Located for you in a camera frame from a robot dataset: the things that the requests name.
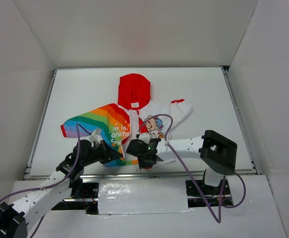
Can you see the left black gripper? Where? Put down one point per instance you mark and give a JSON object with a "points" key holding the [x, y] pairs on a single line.
{"points": [[104, 153]]}

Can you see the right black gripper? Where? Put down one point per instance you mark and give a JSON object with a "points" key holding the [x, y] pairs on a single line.
{"points": [[133, 148]]}

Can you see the rainbow hooded kids jacket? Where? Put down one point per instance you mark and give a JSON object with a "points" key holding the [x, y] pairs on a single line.
{"points": [[133, 113]]}

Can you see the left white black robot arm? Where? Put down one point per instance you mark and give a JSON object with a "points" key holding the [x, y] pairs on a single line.
{"points": [[18, 218]]}

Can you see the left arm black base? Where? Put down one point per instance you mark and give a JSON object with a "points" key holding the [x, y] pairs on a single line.
{"points": [[87, 201]]}

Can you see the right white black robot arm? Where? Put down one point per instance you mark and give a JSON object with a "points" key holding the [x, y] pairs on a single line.
{"points": [[217, 151]]}

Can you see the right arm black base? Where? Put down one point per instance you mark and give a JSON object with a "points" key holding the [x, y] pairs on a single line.
{"points": [[208, 191]]}

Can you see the white foil covered panel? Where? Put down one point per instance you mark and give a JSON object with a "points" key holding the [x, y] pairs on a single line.
{"points": [[142, 196]]}

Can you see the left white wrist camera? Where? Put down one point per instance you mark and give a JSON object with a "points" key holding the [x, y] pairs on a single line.
{"points": [[95, 138]]}

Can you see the aluminium front rail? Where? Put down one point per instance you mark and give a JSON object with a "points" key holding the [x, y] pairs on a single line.
{"points": [[145, 176]]}

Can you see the aluminium rail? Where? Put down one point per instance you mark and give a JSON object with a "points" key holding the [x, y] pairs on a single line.
{"points": [[41, 119], [238, 110], [145, 176]]}

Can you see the aluminium left side rail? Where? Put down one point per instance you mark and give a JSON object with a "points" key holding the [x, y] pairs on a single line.
{"points": [[41, 119]]}

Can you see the aluminium right side rail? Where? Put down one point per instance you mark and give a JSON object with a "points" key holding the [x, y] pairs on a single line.
{"points": [[238, 110]]}

